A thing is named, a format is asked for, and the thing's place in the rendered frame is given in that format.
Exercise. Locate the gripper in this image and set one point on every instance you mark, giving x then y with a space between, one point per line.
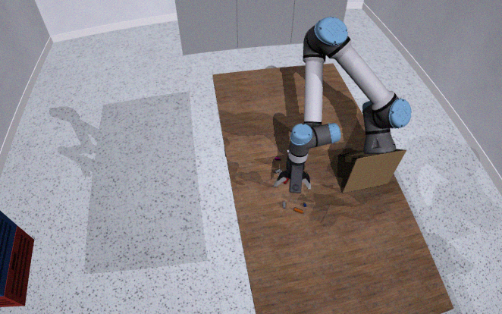
283 175

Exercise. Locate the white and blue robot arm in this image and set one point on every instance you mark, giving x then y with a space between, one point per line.
384 110

